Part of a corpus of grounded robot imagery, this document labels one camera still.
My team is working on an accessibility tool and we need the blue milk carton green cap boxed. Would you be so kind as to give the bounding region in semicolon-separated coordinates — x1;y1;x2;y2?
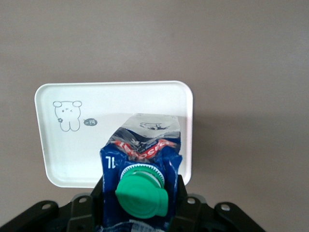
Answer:
99;113;183;232

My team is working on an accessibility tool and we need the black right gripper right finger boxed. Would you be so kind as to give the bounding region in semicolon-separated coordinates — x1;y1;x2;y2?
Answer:
169;174;206;232

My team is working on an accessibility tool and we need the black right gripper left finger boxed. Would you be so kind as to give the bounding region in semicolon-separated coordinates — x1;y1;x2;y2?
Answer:
69;178;105;232

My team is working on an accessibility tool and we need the cream tray with rabbit print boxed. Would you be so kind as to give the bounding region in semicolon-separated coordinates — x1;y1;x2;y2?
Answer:
34;80;195;189

